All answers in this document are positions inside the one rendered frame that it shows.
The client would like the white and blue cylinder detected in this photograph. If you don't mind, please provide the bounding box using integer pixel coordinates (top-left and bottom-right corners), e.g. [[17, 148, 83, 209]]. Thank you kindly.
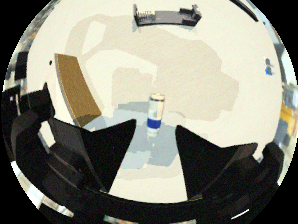
[[146, 92, 165, 136]]

